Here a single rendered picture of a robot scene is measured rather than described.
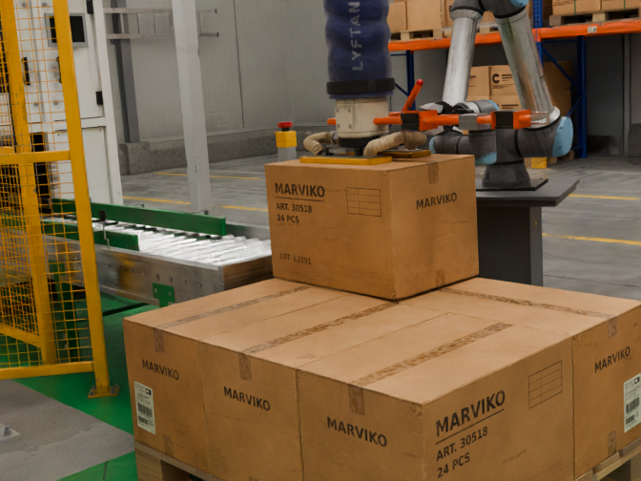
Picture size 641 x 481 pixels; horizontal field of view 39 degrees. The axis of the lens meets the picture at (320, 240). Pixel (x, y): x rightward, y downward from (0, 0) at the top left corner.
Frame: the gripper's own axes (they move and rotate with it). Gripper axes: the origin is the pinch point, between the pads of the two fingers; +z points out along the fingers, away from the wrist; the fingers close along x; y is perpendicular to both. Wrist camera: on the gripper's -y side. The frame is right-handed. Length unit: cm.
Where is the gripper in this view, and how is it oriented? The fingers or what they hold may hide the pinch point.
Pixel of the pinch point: (425, 119)
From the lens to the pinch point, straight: 282.7
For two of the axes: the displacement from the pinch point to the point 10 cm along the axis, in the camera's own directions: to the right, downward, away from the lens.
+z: -7.2, 1.6, -6.7
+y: -6.9, -0.9, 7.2
